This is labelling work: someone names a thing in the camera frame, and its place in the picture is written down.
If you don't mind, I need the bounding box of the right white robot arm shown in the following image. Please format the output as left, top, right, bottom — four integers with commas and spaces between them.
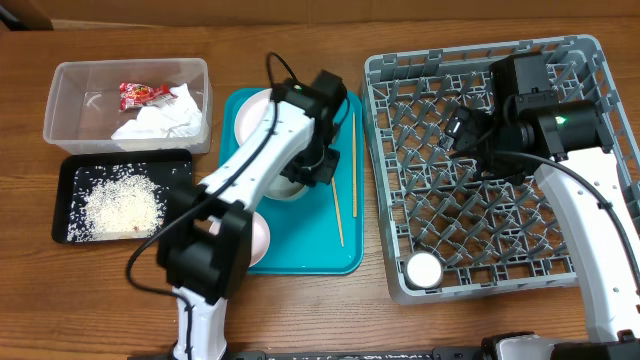
445, 52, 639, 359

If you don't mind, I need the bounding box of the clear plastic waste bin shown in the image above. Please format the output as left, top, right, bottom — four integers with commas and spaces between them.
43, 58, 213, 154

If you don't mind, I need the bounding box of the white tissue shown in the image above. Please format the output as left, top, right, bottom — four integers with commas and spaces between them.
111, 83, 205, 140

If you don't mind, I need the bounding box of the right wooden chopstick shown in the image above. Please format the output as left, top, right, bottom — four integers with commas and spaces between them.
351, 112, 358, 218

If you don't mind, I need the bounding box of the black tray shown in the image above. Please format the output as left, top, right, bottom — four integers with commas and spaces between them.
51, 149, 194, 244

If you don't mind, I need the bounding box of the grey dish rack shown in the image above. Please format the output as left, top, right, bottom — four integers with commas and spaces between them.
362, 35, 639, 304

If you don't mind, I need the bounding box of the small pink plate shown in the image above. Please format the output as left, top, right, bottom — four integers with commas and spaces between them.
208, 210, 271, 268

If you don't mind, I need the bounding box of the red snack wrapper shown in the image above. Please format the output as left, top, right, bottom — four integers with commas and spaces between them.
119, 82, 174, 111

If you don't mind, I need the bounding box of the wooden chopstick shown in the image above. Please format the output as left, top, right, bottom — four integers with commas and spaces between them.
351, 112, 358, 218
331, 177, 344, 248

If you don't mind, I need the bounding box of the white rice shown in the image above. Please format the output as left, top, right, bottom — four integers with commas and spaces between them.
63, 161, 193, 243

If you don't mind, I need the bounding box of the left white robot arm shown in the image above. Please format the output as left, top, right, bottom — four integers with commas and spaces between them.
125, 70, 349, 359

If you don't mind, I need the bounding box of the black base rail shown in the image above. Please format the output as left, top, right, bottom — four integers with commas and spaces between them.
127, 331, 571, 360

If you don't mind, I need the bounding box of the teal serving tray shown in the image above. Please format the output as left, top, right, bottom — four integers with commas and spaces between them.
249, 93, 364, 275

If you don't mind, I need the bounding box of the large white plate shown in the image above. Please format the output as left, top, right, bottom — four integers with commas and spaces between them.
234, 89, 271, 146

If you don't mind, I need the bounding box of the white cup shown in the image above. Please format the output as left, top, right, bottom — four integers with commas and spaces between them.
403, 251, 444, 289

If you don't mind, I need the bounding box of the left wooden chopstick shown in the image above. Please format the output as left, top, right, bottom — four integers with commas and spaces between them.
331, 177, 344, 248

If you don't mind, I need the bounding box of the grey bowl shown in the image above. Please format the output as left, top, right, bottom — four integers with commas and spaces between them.
265, 176, 308, 202

